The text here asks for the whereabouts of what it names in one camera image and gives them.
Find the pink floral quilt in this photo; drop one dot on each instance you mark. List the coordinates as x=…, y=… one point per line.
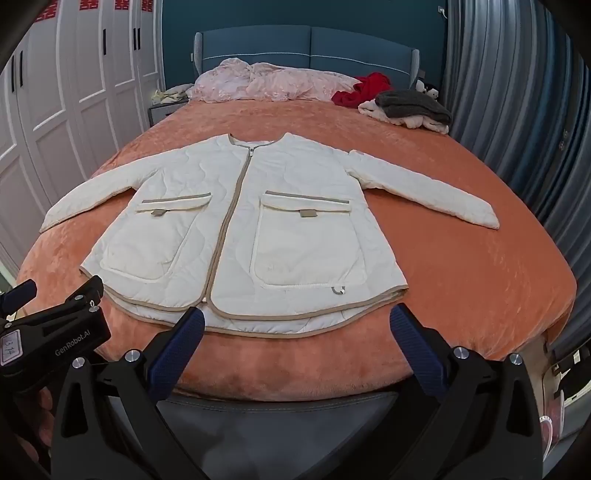
x=277, y=83

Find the white quilted jacket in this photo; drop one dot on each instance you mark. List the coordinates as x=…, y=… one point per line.
x=277, y=221

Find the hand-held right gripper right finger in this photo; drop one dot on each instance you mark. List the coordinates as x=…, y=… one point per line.
x=415, y=353

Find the black and white plush toy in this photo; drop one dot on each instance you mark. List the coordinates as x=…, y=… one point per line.
x=427, y=88

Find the white panelled wardrobe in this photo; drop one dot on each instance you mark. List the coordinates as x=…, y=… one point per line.
x=60, y=101

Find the white wall socket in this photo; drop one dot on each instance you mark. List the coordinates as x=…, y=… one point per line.
x=442, y=10

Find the red paper door decoration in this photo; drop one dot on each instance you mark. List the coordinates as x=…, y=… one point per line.
x=51, y=6
x=121, y=5
x=85, y=4
x=147, y=5

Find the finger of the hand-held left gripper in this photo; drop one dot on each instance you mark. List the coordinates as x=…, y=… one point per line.
x=21, y=295
x=85, y=293

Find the red garment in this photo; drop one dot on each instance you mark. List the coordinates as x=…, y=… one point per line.
x=364, y=90

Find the person's left hand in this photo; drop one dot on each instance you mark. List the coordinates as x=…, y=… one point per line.
x=39, y=415

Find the grey pleated curtain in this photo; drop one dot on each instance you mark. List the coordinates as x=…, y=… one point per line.
x=521, y=101

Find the black bag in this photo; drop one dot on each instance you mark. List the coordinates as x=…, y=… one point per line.
x=577, y=369

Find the cream fleece garment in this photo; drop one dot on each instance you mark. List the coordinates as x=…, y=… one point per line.
x=415, y=122

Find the dark nightstand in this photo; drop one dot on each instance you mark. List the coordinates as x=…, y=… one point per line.
x=161, y=114

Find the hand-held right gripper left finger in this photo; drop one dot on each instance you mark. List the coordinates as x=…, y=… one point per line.
x=178, y=353

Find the orange plush bed blanket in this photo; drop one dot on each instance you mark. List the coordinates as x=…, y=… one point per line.
x=461, y=286

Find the blue bed headboard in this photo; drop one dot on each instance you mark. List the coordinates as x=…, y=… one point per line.
x=295, y=48

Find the dark grey knit garment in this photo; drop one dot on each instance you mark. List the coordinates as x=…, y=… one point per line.
x=411, y=104

